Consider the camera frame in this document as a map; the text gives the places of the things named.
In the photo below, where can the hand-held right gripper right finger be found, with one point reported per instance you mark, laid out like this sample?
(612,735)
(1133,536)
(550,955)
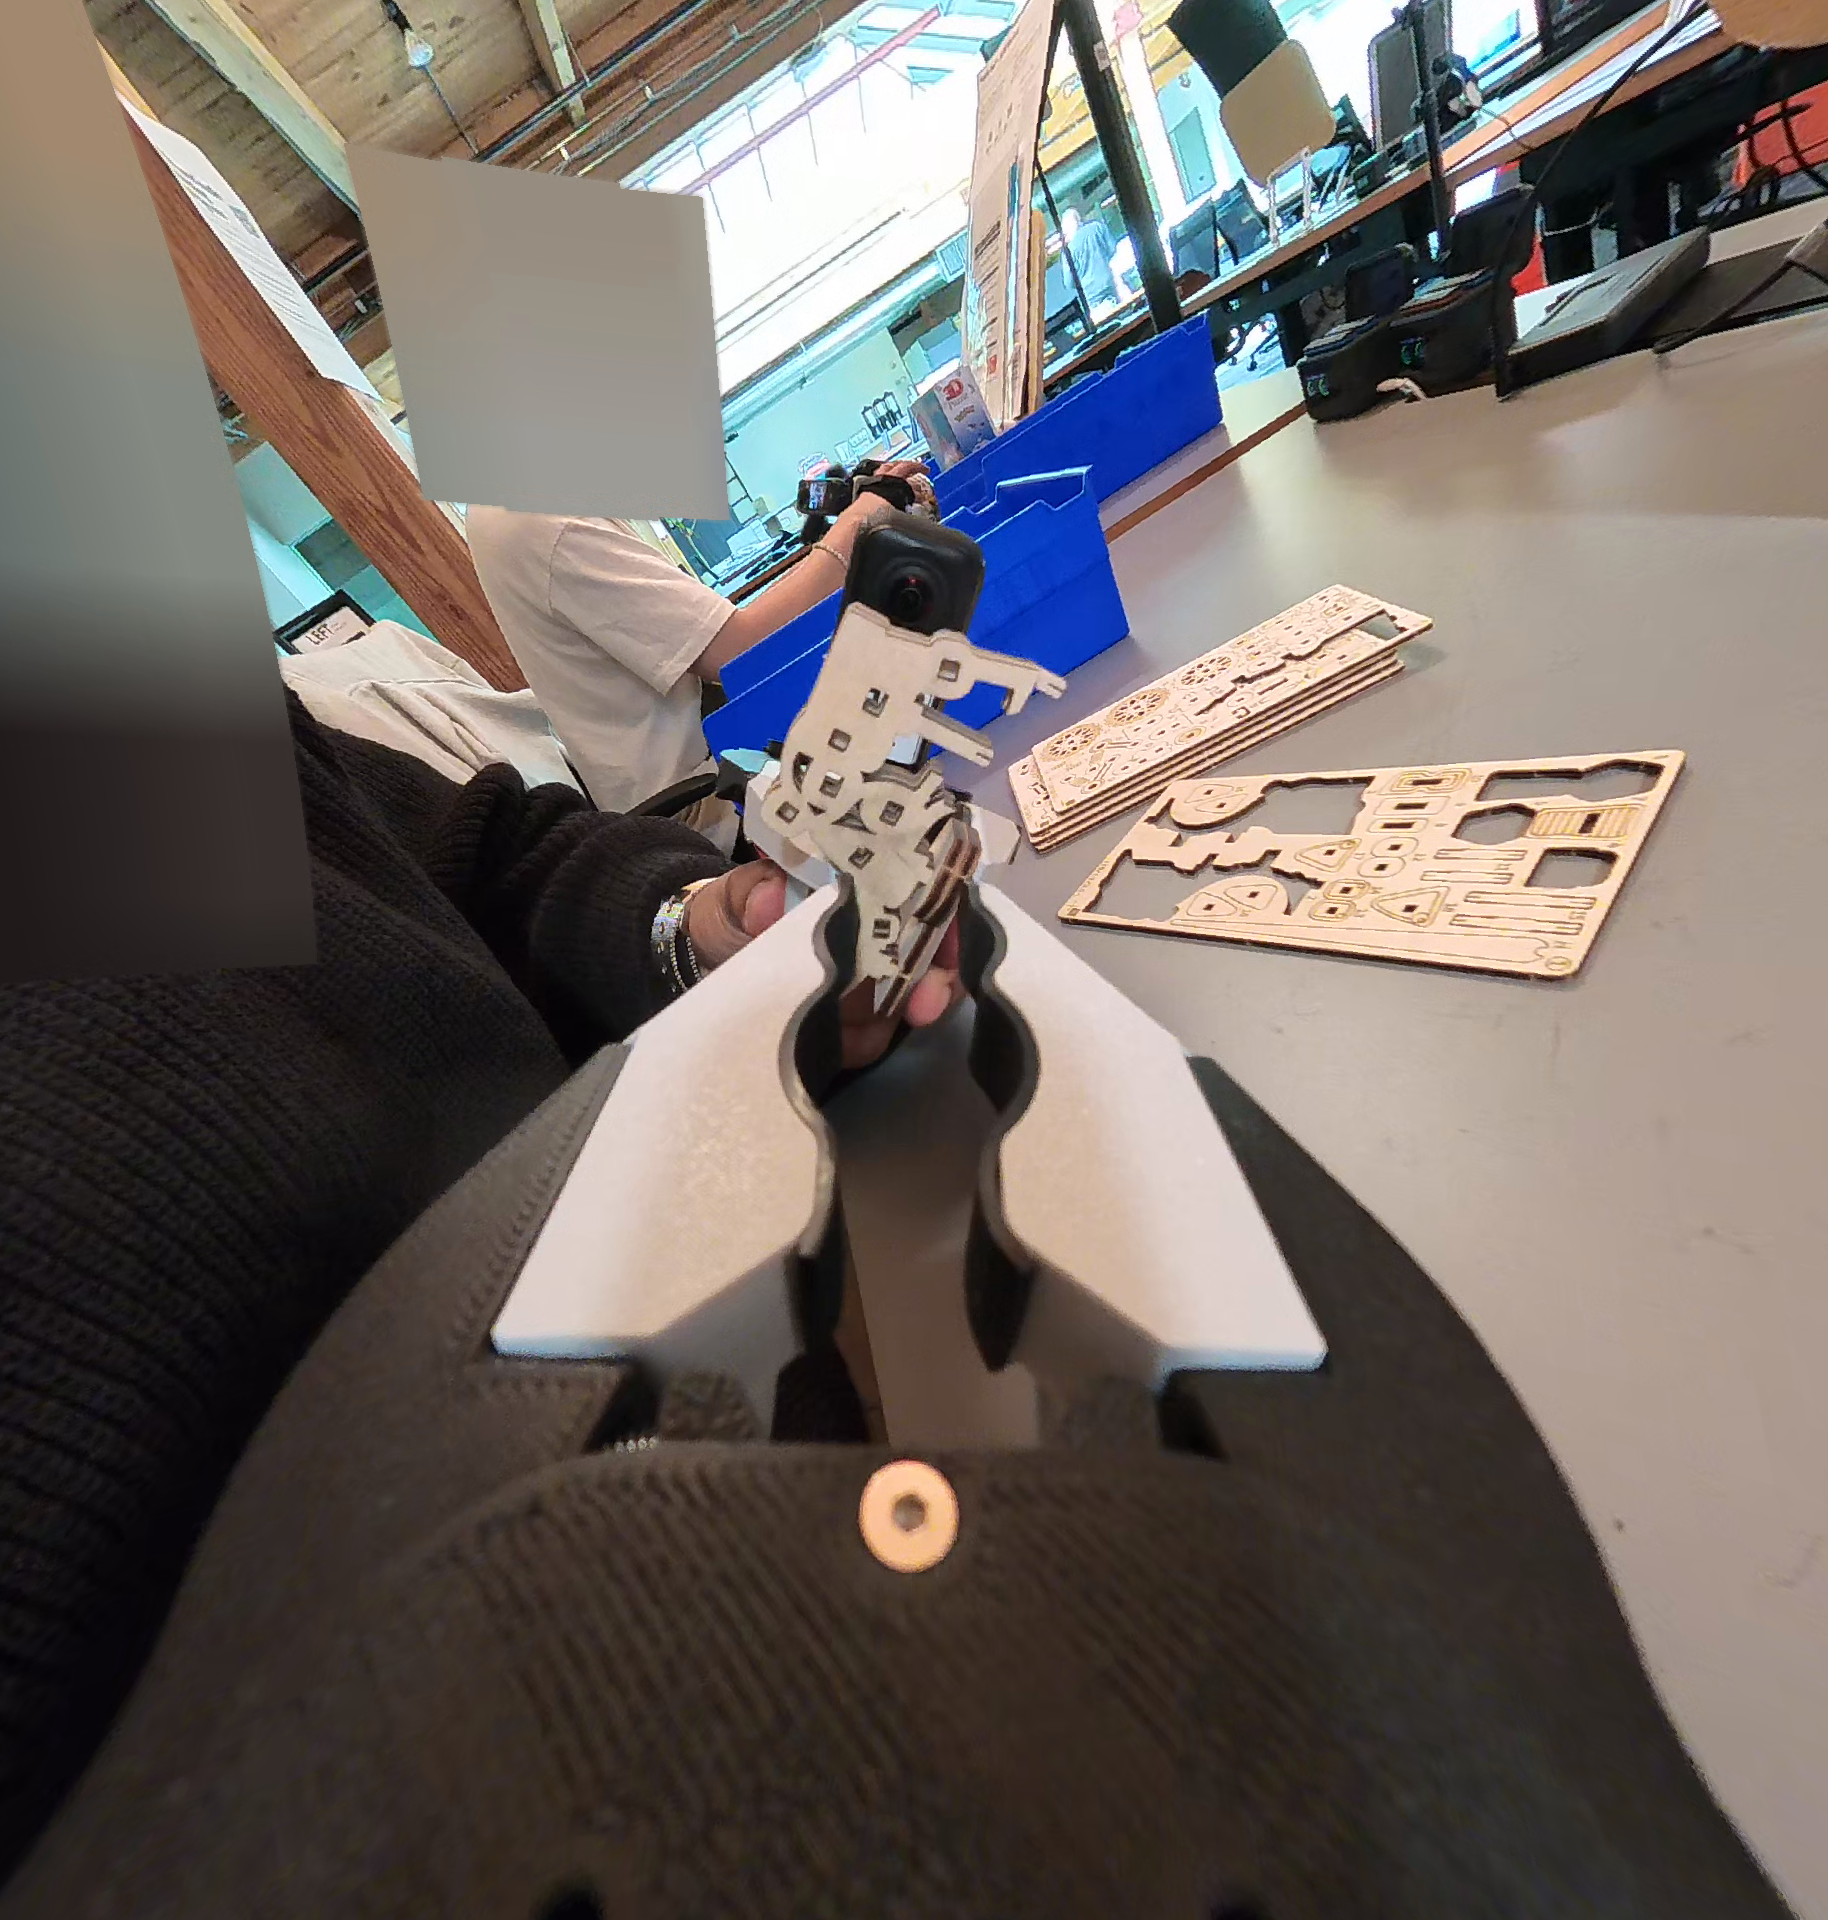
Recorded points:
(1155,1201)

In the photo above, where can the long blue storage bin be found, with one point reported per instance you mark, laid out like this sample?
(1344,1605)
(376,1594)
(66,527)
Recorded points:
(1139,404)

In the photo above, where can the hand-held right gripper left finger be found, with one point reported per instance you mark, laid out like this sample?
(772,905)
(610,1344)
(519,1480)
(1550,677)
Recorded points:
(675,1184)

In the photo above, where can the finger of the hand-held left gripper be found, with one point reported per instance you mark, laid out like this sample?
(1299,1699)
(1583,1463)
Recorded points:
(992,837)
(772,795)

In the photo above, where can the small blue storage bin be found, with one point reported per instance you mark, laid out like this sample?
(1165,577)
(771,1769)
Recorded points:
(1048,600)

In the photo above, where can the person's left hand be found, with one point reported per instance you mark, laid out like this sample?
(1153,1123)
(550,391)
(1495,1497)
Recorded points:
(742,908)

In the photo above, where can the paper notice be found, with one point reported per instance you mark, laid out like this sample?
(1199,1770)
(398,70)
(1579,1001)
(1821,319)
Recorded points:
(254,240)

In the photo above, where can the grey desk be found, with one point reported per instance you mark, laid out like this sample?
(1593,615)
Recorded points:
(1604,630)

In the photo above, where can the light grey jacket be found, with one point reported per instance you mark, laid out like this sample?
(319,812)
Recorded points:
(405,705)

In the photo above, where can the person's left forearm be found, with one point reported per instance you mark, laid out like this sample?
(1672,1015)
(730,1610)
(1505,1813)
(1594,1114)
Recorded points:
(524,871)

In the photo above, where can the framed marker sign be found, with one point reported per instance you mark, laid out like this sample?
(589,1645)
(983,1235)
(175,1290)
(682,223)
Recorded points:
(323,622)

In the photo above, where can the black handheld device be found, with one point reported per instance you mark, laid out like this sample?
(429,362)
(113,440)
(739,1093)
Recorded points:
(838,490)

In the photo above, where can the cut-out wooden puzzle sheet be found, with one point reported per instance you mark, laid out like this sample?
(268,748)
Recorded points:
(1395,908)

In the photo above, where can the white red product box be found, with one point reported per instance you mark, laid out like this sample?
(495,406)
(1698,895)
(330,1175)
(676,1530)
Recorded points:
(955,417)

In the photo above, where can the black steel post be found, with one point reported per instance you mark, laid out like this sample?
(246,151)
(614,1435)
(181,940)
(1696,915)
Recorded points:
(1116,165)

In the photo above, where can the person's black sweater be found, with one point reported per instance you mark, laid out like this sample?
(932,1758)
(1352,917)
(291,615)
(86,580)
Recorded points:
(135,1275)

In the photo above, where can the wooden beam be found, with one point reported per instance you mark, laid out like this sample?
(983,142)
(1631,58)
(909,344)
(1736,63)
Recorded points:
(344,495)

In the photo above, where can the cardboard display board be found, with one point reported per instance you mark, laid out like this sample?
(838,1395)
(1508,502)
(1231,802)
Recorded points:
(1008,194)

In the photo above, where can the stack of wooden puzzle sheets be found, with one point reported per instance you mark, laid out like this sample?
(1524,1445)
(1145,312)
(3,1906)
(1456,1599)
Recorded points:
(1245,705)

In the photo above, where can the black flat device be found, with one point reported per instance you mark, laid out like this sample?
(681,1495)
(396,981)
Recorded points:
(1604,309)

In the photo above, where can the wooden model assembly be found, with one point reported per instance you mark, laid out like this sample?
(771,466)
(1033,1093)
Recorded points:
(868,705)

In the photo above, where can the hanging light bulb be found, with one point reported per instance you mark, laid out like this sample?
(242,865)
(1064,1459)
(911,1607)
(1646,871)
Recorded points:
(419,44)

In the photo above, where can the black equipment case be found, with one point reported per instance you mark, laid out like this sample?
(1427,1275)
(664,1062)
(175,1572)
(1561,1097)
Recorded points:
(1357,374)
(1446,339)

